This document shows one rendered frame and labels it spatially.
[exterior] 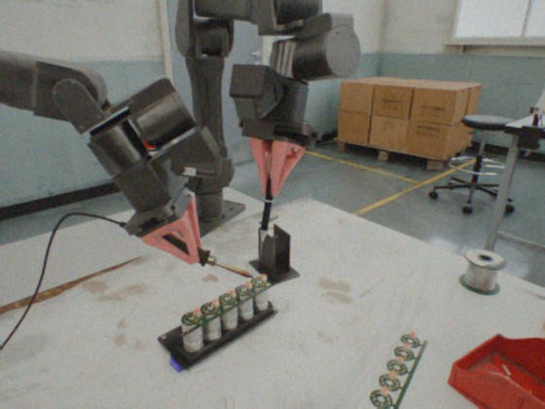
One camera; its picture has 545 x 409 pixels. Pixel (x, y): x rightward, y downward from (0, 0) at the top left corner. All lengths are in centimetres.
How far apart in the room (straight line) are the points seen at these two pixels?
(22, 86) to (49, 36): 259
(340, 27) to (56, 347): 54
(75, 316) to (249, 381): 29
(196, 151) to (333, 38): 20
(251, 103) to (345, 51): 12
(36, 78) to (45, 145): 262
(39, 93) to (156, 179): 15
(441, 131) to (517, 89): 117
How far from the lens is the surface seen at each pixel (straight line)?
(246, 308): 54
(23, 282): 77
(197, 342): 51
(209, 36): 74
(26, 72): 48
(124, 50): 322
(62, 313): 67
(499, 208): 236
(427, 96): 384
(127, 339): 59
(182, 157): 47
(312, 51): 48
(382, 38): 543
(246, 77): 45
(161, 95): 48
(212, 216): 84
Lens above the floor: 112
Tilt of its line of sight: 23 degrees down
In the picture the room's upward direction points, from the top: straight up
